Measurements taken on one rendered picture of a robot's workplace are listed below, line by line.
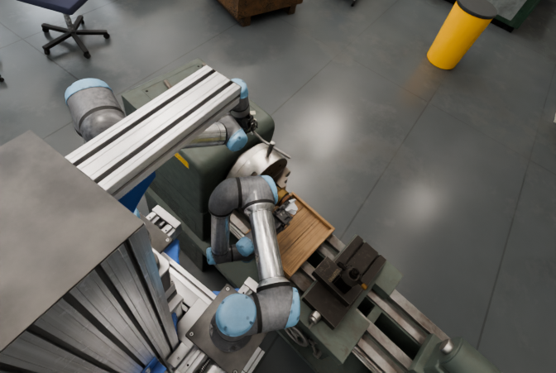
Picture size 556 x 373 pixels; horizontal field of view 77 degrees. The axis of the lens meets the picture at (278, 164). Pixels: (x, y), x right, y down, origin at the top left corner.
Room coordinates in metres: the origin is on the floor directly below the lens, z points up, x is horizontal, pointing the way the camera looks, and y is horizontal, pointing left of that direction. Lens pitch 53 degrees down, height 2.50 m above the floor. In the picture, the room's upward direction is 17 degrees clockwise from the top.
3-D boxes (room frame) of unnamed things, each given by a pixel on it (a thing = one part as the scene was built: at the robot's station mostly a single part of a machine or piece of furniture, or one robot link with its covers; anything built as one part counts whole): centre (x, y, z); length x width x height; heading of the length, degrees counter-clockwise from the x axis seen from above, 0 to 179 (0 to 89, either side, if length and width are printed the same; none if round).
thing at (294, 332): (0.44, -0.38, 0.73); 0.27 x 0.12 x 0.27; 61
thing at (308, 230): (0.83, -0.16, 0.88); 0.36 x 0.30 x 0.04; 151
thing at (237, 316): (0.27, -0.02, 1.33); 0.13 x 0.12 x 0.14; 116
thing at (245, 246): (0.63, 0.02, 1.08); 0.11 x 0.08 x 0.09; 149
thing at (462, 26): (4.31, -1.64, 0.38); 0.47 x 0.47 x 0.77
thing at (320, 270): (0.61, -0.40, 1.00); 0.20 x 0.10 x 0.05; 61
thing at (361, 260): (0.65, -0.46, 0.95); 0.43 x 0.18 x 0.04; 151
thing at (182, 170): (1.14, 0.44, 1.06); 0.59 x 0.48 x 0.39; 61
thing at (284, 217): (0.76, -0.07, 1.08); 0.12 x 0.09 x 0.08; 149
